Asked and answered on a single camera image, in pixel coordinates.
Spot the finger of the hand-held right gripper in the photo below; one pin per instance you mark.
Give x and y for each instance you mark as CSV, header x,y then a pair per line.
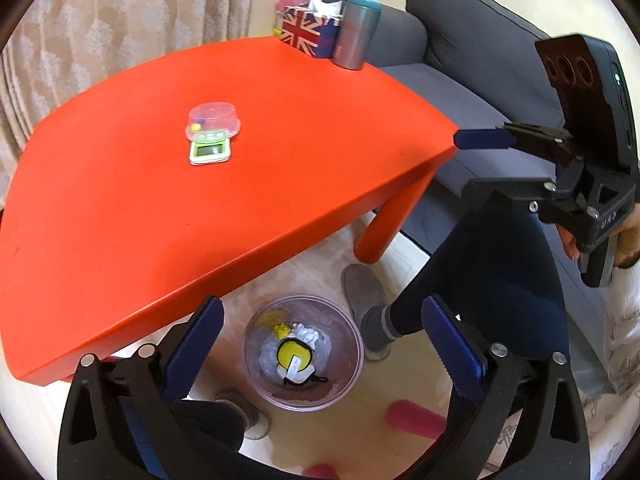
x,y
500,189
480,138

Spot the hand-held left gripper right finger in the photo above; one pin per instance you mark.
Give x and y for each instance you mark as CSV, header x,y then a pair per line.
x,y
452,345

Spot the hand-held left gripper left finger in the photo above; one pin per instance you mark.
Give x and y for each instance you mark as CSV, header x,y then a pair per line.
x,y
197,350

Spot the yellow round zip case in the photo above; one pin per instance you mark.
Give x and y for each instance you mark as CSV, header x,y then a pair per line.
x,y
290,349

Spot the small white card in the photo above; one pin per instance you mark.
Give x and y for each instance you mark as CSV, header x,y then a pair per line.
x,y
295,365

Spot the clear plastic trash bin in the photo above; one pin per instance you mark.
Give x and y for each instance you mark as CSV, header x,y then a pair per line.
x,y
345,385

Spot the person's right forearm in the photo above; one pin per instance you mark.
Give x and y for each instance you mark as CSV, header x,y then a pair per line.
x,y
625,320

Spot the person's right hand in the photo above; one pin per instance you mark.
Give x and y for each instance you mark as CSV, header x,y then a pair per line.
x,y
631,245

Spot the person's left leg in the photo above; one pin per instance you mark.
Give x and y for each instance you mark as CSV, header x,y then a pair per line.
x,y
210,425

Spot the pink object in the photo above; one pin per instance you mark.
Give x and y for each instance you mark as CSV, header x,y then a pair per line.
x,y
415,420
322,472

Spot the grey sofa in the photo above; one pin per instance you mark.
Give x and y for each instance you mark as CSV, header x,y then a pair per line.
x,y
450,40

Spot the red table leg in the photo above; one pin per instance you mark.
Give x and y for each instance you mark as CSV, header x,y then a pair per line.
x,y
390,220

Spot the grey teal tumbler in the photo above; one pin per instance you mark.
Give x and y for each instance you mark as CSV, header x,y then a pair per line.
x,y
356,35

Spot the person's white patterned top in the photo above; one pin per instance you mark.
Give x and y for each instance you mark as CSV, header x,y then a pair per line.
x,y
600,440

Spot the green digital scale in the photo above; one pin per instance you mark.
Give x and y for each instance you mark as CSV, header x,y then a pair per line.
x,y
210,151

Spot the white tissue sheet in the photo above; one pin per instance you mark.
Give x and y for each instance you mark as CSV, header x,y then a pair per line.
x,y
327,6

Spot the flag print tissue box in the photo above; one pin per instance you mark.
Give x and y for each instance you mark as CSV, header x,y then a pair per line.
x,y
305,32

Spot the clear plastic bowl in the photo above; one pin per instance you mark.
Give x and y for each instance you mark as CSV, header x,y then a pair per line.
x,y
212,117

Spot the red table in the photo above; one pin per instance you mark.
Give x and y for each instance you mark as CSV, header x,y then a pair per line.
x,y
125,10

